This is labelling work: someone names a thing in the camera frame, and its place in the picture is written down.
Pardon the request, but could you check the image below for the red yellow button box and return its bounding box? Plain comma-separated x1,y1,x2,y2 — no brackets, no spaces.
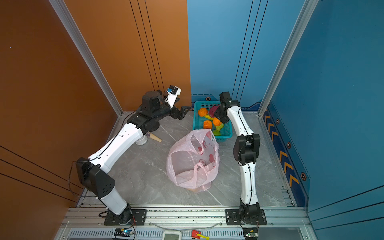
191,230,210,240

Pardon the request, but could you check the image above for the white round alarm clock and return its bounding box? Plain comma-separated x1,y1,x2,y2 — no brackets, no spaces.
135,135,148,146

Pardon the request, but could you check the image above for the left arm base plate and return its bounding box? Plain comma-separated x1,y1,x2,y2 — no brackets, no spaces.
104,209,147,226

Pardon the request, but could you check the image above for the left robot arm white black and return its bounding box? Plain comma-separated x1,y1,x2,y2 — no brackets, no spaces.
76,85,191,223

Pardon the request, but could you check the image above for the pink dragon fruit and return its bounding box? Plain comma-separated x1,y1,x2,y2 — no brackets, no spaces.
208,105,220,118

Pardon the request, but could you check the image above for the green circuit board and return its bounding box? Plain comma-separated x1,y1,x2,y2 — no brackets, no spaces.
113,228,135,240

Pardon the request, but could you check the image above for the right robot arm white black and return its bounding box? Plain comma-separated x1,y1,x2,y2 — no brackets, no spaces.
214,92,261,225

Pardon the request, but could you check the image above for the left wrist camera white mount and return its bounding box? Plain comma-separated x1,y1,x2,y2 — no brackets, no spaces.
165,85,182,108

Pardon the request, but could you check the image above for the teal plastic basket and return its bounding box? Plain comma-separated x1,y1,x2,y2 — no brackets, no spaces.
193,101,233,142

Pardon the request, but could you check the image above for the white display device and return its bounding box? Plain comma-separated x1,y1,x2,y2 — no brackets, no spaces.
162,230,182,240

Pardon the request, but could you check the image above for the orange tangerine fruit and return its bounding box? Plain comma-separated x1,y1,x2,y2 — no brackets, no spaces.
203,120,213,129

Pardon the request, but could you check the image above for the black microphone on stand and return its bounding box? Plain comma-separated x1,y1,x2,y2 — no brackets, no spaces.
145,120,160,132

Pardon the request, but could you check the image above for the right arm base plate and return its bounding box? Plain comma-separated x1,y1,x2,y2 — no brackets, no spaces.
225,209,267,226

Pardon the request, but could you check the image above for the pink plastic bag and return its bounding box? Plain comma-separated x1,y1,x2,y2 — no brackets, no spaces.
167,129,220,192

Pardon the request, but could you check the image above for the black small box right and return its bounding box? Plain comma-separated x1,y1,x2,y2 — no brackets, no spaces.
243,228,259,240

